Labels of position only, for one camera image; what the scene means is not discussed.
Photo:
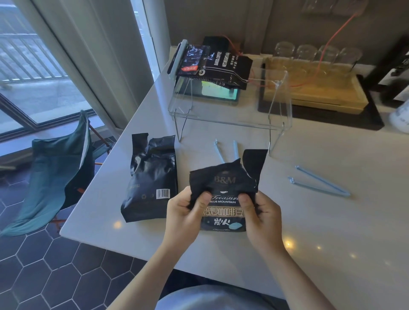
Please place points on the dark packet red label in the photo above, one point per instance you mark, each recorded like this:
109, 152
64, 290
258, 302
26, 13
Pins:
191, 60

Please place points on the clear acrylic stand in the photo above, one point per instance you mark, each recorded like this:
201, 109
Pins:
230, 111

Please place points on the person's left forearm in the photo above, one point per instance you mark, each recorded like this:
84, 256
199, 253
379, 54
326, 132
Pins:
143, 281

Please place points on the person's right forearm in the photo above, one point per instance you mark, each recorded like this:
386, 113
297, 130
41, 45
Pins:
295, 281

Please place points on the black coffee bag blue label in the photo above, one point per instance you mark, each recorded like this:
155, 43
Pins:
223, 185

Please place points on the balcony railing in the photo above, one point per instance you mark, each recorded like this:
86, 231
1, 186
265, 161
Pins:
25, 57

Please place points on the tablet with lit screen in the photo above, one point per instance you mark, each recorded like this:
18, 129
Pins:
217, 92

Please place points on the clear drinking glass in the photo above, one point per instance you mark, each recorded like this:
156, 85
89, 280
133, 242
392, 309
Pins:
284, 50
350, 58
329, 55
306, 53

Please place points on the beige curtain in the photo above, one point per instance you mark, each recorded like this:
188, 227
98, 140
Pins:
96, 57

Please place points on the light blue sealing clip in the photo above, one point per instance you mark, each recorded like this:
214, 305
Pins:
319, 187
219, 153

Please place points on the black bag white print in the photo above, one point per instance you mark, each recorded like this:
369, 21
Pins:
228, 65

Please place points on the white cup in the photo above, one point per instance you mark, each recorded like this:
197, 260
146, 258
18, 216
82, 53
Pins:
401, 116

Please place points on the person's left thumb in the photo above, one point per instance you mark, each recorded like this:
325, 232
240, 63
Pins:
202, 200

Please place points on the plain black coffee bag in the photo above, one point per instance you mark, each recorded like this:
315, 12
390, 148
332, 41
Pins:
150, 185

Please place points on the green folding camp chair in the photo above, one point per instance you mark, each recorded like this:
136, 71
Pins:
51, 178

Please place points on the person's right thumb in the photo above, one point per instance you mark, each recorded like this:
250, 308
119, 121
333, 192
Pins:
246, 206

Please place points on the wooden tray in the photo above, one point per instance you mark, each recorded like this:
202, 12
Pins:
326, 91

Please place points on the grey bag sealer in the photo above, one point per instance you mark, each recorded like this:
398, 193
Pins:
177, 59

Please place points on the person's right hand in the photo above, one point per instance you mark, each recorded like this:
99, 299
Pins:
266, 226

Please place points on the person's left hand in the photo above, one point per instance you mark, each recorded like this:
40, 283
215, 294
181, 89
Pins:
182, 220

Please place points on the person's light blue clothing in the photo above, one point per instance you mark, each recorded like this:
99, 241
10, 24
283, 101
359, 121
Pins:
217, 298

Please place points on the black appliance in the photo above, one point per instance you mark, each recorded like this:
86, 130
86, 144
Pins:
394, 70

